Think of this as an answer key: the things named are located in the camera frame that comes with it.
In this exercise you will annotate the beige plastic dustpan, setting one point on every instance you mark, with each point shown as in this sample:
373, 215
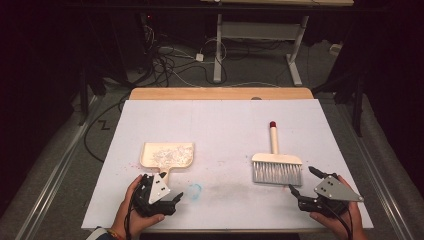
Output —
148, 160

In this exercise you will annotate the metal floor rail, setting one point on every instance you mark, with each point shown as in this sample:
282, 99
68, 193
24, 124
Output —
56, 166
393, 206

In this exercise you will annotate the pile of white paper scraps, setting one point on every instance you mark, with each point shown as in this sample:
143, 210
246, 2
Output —
173, 156

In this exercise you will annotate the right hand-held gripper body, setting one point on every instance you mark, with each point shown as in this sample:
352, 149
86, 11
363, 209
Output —
335, 190

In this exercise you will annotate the white table mat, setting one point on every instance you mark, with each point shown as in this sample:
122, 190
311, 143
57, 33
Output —
233, 123

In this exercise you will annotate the black metal stand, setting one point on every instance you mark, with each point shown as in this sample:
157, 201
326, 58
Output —
358, 100
84, 96

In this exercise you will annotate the white desk frame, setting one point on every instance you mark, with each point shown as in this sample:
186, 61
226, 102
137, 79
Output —
260, 31

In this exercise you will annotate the person's right hand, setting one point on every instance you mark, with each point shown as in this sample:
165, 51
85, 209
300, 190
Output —
343, 226

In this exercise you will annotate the small white box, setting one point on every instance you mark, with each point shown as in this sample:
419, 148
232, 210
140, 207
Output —
336, 49

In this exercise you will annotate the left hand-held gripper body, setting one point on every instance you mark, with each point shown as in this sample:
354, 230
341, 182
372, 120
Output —
156, 191

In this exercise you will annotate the person's left hand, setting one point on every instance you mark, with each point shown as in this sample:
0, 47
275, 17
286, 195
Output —
128, 220

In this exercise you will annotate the white power adapter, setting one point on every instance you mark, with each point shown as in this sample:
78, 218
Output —
199, 57

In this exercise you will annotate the wooden table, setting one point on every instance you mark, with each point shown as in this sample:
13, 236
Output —
216, 93

